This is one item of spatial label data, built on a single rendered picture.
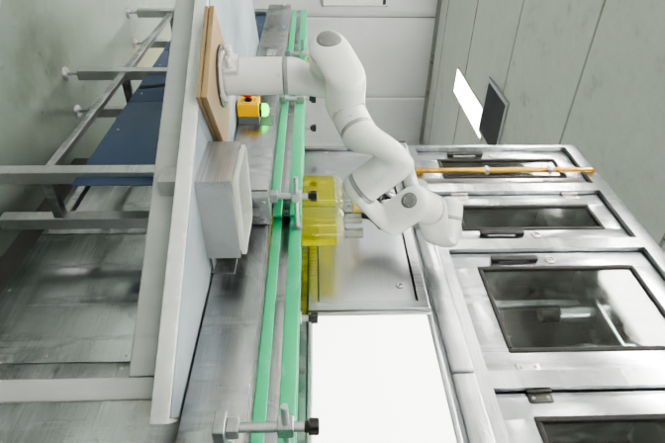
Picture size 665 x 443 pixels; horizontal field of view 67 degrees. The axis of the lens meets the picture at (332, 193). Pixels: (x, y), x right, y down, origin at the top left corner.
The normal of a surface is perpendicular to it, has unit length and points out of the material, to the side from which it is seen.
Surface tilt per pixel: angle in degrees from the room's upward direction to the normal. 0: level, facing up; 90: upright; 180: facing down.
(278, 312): 90
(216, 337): 90
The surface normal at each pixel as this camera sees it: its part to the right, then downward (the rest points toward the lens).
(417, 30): 0.04, 0.58
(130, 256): 0.01, -0.81
